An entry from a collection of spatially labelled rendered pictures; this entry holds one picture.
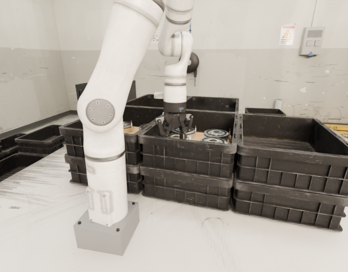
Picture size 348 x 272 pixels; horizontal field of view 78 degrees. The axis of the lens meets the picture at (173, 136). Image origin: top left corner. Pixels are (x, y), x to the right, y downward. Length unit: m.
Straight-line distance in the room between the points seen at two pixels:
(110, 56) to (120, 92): 0.07
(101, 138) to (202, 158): 0.29
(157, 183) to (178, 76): 0.35
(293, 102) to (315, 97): 0.35
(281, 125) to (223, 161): 0.43
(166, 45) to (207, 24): 3.52
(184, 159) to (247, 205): 0.23
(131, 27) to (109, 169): 0.29
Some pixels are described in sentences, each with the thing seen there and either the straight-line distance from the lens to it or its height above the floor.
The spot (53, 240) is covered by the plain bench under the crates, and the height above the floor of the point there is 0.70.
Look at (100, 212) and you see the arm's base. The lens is 0.58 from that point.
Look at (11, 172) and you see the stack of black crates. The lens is 1.97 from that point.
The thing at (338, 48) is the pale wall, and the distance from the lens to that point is 4.53.
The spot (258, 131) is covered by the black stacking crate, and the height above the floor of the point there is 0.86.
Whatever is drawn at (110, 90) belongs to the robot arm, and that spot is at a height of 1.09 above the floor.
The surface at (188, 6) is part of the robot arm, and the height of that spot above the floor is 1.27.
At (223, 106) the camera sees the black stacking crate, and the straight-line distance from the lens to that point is 1.38.
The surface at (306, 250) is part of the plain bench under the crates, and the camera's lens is 0.69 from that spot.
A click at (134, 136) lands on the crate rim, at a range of 0.68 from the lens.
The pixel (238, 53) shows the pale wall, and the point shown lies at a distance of 4.14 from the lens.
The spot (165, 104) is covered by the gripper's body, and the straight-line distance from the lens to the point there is 0.69.
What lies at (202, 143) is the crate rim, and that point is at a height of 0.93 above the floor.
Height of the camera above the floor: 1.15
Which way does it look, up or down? 20 degrees down
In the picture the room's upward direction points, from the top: straight up
